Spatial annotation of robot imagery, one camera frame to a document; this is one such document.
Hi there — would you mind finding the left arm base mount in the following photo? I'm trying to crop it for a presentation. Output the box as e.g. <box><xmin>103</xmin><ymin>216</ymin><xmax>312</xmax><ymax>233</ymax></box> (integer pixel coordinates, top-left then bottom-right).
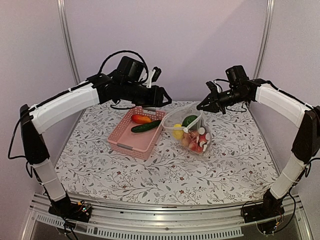
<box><xmin>48</xmin><ymin>196</ymin><xmax>93</xmax><ymax>223</ymax></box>

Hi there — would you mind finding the left aluminium frame post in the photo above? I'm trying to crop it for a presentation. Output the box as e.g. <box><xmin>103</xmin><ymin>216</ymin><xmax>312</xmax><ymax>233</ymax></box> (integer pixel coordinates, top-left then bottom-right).
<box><xmin>56</xmin><ymin>0</ymin><xmax>81</xmax><ymax>84</ymax></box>

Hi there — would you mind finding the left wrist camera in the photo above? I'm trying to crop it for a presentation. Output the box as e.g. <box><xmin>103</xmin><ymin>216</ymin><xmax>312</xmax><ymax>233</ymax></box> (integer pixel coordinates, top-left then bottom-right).
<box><xmin>116</xmin><ymin>56</ymin><xmax>162</xmax><ymax>89</ymax></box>

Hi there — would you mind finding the aluminium frame post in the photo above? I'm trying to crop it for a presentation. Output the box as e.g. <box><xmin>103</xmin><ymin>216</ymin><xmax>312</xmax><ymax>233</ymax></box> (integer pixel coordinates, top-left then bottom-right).
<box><xmin>253</xmin><ymin>0</ymin><xmax>275</xmax><ymax>79</ymax></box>
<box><xmin>56</xmin><ymin>0</ymin><xmax>81</xmax><ymax>84</ymax></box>

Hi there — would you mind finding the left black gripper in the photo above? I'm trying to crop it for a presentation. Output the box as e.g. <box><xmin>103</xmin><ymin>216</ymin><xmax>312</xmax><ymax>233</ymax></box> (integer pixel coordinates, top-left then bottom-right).
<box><xmin>121</xmin><ymin>81</ymin><xmax>172</xmax><ymax>108</ymax></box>

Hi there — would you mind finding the pink plastic basket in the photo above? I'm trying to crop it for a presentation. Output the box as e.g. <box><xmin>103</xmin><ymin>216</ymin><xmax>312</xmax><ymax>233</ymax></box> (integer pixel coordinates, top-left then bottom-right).
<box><xmin>107</xmin><ymin>106</ymin><xmax>166</xmax><ymax>160</ymax></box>

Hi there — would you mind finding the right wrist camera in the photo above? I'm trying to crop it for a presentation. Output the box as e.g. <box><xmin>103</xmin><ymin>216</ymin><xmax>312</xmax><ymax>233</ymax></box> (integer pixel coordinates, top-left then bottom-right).
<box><xmin>206</xmin><ymin>65</ymin><xmax>249</xmax><ymax>93</ymax></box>

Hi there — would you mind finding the floral patterned table mat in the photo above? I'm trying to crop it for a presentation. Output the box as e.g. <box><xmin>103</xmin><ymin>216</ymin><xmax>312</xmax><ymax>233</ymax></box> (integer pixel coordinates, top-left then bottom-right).
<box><xmin>55</xmin><ymin>104</ymin><xmax>278</xmax><ymax>205</ymax></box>

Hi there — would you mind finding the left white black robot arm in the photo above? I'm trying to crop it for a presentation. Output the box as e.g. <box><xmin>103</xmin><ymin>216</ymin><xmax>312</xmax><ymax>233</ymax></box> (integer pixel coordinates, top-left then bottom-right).
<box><xmin>15</xmin><ymin>73</ymin><xmax>172</xmax><ymax>217</ymax></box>

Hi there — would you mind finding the yellow toy pepper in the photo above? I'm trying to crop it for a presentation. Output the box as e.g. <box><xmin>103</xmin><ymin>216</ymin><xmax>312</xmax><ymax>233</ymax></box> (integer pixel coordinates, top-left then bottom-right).
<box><xmin>172</xmin><ymin>123</ymin><xmax>184</xmax><ymax>141</ymax></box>

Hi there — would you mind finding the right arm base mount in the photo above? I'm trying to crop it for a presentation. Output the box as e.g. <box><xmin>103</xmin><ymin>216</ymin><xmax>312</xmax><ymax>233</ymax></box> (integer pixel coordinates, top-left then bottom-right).
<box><xmin>240</xmin><ymin>201</ymin><xmax>285</xmax><ymax>235</ymax></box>

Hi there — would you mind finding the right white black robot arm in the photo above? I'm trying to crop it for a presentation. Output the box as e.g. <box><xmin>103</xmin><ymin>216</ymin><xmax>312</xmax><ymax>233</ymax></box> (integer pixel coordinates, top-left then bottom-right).
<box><xmin>196</xmin><ymin>77</ymin><xmax>320</xmax><ymax>218</ymax></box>

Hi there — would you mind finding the red toy pepper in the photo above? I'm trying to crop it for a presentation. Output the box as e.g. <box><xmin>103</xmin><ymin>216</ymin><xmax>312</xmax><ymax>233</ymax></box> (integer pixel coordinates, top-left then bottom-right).
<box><xmin>189</xmin><ymin>142</ymin><xmax>203</xmax><ymax>154</ymax></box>

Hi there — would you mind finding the green toy pepper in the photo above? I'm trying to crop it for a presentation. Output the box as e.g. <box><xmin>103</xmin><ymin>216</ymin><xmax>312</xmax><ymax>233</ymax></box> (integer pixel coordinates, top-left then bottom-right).
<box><xmin>182</xmin><ymin>115</ymin><xmax>198</xmax><ymax>127</ymax></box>

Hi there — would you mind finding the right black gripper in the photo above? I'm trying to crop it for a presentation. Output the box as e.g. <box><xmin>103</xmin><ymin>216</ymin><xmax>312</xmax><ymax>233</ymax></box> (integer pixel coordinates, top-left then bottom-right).
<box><xmin>197</xmin><ymin>86</ymin><xmax>249</xmax><ymax>115</ymax></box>

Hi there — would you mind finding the green toy cucumber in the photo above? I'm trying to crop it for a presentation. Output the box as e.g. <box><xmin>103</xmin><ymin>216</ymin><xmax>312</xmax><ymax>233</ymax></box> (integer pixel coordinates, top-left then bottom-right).
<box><xmin>131</xmin><ymin>120</ymin><xmax>161</xmax><ymax>133</ymax></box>

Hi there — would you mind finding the right aluminium frame post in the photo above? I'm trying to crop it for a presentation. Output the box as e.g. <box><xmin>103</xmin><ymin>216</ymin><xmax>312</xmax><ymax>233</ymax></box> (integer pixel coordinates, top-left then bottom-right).
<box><xmin>253</xmin><ymin>0</ymin><xmax>275</xmax><ymax>79</ymax></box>

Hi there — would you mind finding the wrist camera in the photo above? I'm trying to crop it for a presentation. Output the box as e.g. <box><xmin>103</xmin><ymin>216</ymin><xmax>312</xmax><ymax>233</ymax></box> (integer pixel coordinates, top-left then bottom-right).
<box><xmin>116</xmin><ymin>56</ymin><xmax>162</xmax><ymax>89</ymax></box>
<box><xmin>206</xmin><ymin>65</ymin><xmax>249</xmax><ymax>93</ymax></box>

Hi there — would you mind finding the front aluminium rail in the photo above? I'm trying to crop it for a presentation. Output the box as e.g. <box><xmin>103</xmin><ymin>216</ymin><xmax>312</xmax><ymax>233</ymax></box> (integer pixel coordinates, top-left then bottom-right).
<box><xmin>21</xmin><ymin>193</ymin><xmax>315</xmax><ymax>240</ymax></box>

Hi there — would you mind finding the clear zip top bag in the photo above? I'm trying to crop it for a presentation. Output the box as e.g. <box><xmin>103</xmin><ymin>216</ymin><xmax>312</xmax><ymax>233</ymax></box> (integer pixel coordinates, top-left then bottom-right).
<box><xmin>161</xmin><ymin>102</ymin><xmax>212</xmax><ymax>157</ymax></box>

